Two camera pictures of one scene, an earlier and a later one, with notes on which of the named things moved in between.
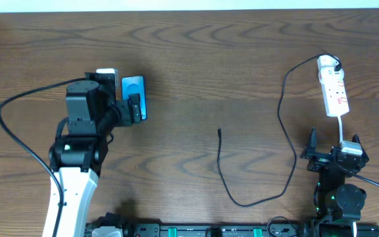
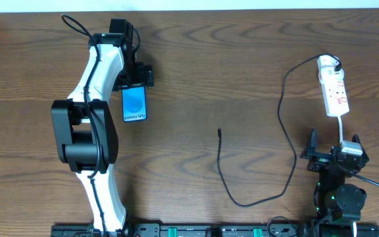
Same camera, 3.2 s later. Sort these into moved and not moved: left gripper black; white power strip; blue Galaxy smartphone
Moved: left gripper black
Not moved: white power strip; blue Galaxy smartphone
